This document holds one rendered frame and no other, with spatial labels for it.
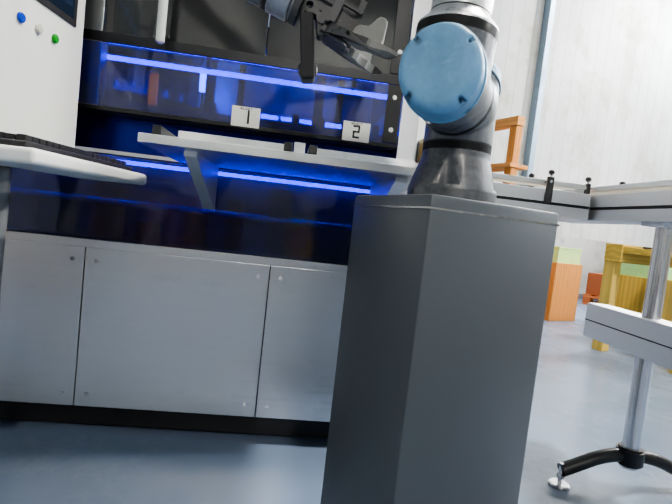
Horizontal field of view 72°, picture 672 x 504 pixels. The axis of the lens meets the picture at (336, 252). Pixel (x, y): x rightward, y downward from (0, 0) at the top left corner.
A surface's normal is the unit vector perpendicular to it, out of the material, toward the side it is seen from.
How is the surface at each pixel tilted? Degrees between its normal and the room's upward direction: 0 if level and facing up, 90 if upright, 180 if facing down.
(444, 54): 98
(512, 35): 90
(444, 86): 98
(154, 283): 90
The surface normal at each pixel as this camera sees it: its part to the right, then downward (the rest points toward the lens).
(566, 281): 0.44, 0.11
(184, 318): 0.11, 0.07
